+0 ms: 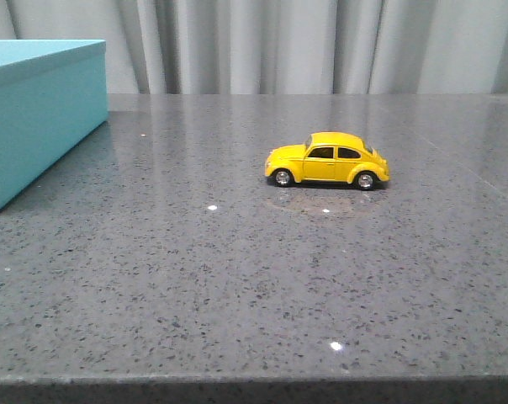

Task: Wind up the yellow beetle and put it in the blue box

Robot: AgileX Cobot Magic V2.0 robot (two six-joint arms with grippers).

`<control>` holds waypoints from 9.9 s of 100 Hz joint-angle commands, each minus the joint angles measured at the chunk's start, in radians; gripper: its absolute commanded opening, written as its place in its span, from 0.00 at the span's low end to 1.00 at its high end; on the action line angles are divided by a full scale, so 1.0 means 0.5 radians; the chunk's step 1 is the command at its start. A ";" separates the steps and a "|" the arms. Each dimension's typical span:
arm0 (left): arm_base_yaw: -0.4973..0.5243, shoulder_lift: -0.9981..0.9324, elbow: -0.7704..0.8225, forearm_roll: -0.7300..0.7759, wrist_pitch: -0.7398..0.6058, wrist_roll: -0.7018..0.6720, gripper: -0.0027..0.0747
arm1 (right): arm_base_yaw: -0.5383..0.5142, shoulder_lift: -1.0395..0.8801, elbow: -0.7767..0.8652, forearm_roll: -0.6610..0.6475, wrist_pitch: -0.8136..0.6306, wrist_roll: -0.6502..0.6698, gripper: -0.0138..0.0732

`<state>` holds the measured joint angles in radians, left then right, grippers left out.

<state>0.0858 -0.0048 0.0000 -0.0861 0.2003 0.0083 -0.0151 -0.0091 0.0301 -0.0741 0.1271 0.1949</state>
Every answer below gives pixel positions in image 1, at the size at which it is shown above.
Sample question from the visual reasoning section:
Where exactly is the grey pleated curtain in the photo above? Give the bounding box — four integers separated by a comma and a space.
0, 0, 508, 94

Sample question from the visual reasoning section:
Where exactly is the yellow toy beetle car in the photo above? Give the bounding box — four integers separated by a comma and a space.
264, 131, 390, 191

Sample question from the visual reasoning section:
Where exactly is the light blue plastic box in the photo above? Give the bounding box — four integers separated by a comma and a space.
0, 40, 108, 209

